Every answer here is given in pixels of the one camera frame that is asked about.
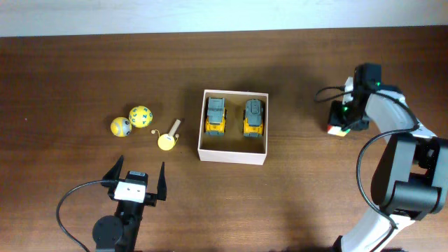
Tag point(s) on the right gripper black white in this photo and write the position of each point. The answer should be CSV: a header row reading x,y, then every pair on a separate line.
x,y
337,117

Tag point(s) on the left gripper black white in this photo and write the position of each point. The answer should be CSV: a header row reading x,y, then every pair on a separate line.
x,y
151,198

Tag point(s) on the colourful puzzle cube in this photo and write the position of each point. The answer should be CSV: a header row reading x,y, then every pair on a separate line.
x,y
337,131

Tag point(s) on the yellow wooden rattle drum toy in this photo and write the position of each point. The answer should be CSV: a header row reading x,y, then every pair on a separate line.
x,y
168,140

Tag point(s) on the yellow and grey ball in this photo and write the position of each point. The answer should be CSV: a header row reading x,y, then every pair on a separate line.
x,y
121,127

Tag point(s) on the yellow ball with blue letters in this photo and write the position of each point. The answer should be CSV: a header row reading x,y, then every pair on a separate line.
x,y
140,116

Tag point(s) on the yellow grey mixer truck toy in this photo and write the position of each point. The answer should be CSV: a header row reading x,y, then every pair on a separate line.
x,y
253,118

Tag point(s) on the yellow grey dump truck toy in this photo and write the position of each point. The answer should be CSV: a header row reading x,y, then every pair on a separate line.
x,y
215,121

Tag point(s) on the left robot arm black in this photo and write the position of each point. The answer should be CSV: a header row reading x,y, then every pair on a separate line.
x,y
118,232

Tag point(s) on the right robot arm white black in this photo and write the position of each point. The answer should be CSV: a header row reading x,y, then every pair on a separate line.
x,y
410,180

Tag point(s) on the white cardboard box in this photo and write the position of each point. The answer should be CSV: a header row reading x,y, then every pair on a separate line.
x,y
233,146

